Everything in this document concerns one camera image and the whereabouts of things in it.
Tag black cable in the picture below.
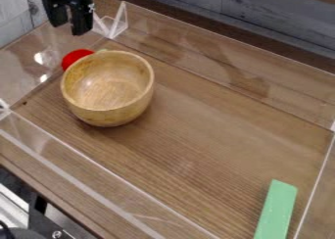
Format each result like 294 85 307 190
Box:
0 220 15 239

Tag clear acrylic tray walls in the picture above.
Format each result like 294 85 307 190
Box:
0 6 335 239

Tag wooden bowl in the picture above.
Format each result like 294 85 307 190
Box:
60 50 155 127

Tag red ball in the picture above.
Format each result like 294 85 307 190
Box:
61 49 94 71

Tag green tape strip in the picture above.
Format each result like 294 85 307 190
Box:
252 179 299 239

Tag black metal bracket with screw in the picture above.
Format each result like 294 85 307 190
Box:
28 194 76 239

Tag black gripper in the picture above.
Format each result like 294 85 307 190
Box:
41 0 95 35

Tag clear acrylic corner bracket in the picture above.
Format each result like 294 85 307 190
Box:
92 2 128 39

